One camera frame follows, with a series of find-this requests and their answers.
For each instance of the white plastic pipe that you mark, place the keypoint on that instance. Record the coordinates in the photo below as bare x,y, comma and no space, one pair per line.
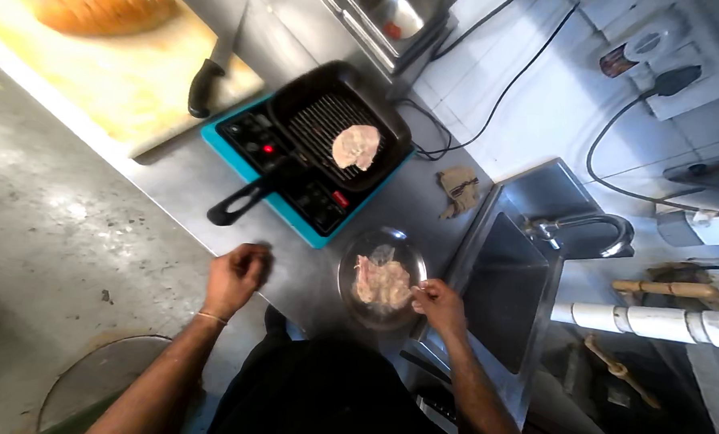
654,322

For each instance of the person's right fingers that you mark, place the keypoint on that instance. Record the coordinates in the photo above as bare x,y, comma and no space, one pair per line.
422,293

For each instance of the person's body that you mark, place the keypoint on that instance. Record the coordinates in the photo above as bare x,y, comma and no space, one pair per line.
335,392

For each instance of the person's legs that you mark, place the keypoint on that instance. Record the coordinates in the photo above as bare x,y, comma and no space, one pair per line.
275,327

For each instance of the stainless steel food container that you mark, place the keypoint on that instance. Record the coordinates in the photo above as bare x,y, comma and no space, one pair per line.
365,27

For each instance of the clear glass plate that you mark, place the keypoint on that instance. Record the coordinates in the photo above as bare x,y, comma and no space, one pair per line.
378,239

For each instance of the person's left forearm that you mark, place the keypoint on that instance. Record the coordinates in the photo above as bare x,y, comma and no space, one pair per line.
169,363

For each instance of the pale round meat slice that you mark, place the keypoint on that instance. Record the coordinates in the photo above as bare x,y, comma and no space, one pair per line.
355,146

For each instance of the round grey bin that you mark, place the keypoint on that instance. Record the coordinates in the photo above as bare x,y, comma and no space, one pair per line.
106,371

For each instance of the chrome faucet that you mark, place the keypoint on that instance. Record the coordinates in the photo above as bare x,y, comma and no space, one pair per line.
594,220

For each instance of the person's right forearm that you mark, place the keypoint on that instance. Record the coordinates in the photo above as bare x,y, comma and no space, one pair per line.
477,383

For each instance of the red food piece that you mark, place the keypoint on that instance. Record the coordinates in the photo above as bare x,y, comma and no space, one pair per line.
392,29

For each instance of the brown crumpled cloth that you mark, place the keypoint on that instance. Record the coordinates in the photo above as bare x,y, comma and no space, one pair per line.
457,188

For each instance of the white wall socket panel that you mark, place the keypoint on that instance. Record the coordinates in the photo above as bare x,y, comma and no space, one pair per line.
673,54

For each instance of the teal and black cooktop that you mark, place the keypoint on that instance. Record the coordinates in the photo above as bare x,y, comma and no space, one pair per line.
248,167

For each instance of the black square grill pan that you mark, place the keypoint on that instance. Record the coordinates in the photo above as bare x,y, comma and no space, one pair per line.
392,123

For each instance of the pile of raw meat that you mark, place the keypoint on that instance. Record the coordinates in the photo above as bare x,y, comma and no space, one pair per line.
386,284

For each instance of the knotted beige pipe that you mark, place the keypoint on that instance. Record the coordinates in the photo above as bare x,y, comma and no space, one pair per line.
619,368

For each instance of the brown bread loaf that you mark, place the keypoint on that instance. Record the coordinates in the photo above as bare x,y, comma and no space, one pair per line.
109,13

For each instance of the stainless steel sink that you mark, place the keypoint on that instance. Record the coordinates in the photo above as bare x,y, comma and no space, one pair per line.
504,289

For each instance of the person's left thumb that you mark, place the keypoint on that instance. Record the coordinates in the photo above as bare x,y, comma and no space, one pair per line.
253,273

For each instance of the pale cutting board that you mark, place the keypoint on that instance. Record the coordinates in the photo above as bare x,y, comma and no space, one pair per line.
115,78

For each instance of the person's left hand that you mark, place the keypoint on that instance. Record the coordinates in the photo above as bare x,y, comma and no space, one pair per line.
228,284

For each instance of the person's right hand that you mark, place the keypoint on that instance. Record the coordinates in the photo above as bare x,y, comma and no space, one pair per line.
445,308

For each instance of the person's left fingers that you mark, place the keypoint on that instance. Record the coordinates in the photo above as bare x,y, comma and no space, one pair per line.
245,251

